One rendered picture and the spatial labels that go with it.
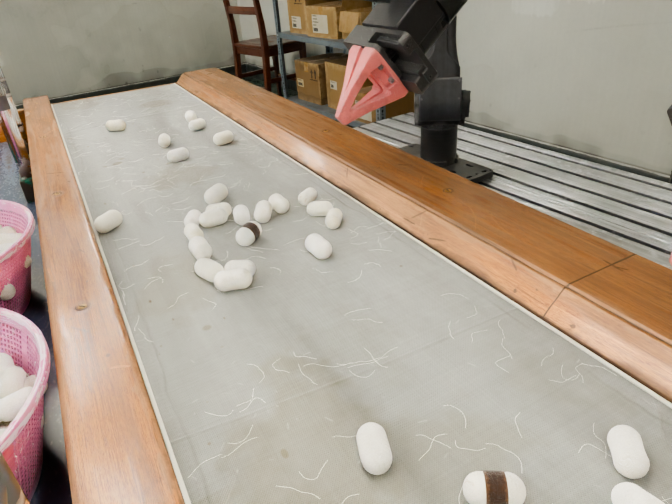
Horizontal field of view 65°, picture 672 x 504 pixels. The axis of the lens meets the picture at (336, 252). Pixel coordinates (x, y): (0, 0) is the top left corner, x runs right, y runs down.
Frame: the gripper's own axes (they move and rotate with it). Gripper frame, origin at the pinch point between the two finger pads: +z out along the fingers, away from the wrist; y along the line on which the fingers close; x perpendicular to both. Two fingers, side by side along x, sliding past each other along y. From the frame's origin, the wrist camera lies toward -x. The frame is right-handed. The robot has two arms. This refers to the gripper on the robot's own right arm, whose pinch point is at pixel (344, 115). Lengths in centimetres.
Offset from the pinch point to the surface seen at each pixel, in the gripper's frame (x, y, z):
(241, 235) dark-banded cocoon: -1.4, 0.9, 17.3
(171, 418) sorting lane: -8.4, 21.0, 28.3
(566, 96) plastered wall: 154, -114, -106
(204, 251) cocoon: -4.0, 1.6, 20.7
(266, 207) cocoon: 1.6, -3.7, 13.4
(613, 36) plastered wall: 134, -97, -124
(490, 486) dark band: -0.9, 37.6, 16.6
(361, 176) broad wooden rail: 10.1, -4.3, 2.9
